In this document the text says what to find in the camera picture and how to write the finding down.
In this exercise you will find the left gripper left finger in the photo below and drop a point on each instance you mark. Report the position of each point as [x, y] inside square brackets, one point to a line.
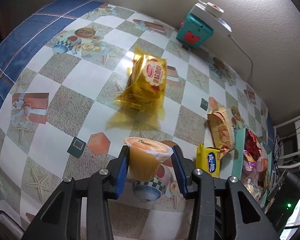
[60, 216]

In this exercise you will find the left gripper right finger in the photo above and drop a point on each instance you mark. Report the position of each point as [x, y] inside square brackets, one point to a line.
[223, 208]

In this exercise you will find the pink snack bag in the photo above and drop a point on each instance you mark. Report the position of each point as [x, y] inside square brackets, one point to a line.
[250, 166]

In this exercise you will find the yellow blue biscuit packet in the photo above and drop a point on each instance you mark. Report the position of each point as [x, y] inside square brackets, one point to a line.
[208, 160]

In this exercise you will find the red peanut snack bag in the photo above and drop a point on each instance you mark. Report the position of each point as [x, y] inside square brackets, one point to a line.
[253, 146]

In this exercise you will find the yellow jelly cup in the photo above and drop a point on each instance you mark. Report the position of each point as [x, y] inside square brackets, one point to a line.
[146, 156]

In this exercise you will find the round bun clear bag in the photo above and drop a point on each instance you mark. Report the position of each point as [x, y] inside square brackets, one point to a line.
[252, 186]

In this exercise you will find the orange snack bag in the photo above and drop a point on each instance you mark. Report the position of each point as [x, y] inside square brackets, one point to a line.
[262, 167]

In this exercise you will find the white metal rack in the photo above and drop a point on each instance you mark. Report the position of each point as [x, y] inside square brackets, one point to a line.
[287, 147]

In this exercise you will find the teal white cardboard box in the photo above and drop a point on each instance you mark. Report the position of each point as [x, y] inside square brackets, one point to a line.
[237, 167]

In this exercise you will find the orange beige cracker packet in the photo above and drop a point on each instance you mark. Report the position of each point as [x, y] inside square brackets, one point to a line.
[222, 130]

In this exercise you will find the yellow transparent cracker pack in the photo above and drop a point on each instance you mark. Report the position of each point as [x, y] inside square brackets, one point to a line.
[145, 91]

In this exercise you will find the checkered patterned tablecloth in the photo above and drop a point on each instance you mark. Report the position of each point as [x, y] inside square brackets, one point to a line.
[61, 72]

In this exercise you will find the white power strip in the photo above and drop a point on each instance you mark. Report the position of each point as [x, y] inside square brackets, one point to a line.
[217, 24]

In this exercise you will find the teal toy box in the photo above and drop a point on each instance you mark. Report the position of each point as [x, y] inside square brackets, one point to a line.
[193, 31]

